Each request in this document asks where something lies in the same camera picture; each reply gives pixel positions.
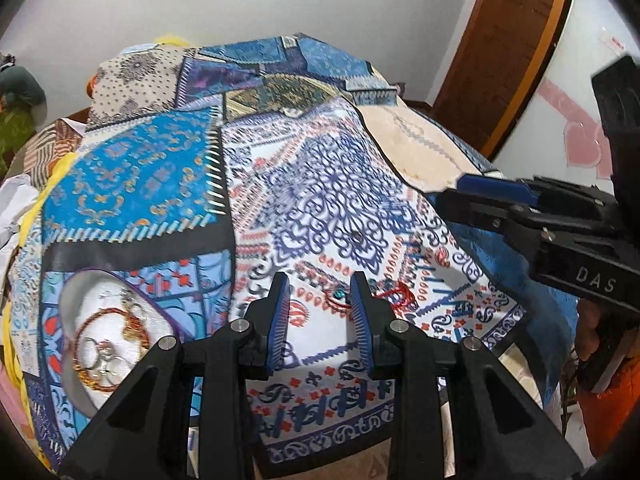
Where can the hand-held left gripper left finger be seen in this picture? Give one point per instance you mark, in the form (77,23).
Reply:
(277,325)

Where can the silver rings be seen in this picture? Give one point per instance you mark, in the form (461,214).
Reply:
(102,360)

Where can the yellow cloth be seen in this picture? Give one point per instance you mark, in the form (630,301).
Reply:
(42,185)

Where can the white tray purple rim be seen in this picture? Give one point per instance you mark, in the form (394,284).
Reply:
(92,290)

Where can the orange striped cloth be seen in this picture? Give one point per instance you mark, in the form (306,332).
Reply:
(55,147)

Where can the white sliding wardrobe door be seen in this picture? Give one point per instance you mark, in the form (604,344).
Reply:
(560,110)

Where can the patchwork patterned blanket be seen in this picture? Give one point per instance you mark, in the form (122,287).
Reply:
(310,200)

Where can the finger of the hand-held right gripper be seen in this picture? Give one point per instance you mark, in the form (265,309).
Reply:
(495,187)
(480,212)

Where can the brown wooden door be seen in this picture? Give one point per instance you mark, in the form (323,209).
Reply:
(500,50)

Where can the white cloth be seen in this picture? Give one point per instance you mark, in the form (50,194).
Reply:
(17,220)

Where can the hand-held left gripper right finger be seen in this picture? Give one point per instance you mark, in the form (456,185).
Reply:
(361,325)

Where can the person's right hand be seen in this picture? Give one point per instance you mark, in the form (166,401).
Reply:
(589,340)

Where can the pink heart sticker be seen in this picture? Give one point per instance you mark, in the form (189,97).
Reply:
(580,135)

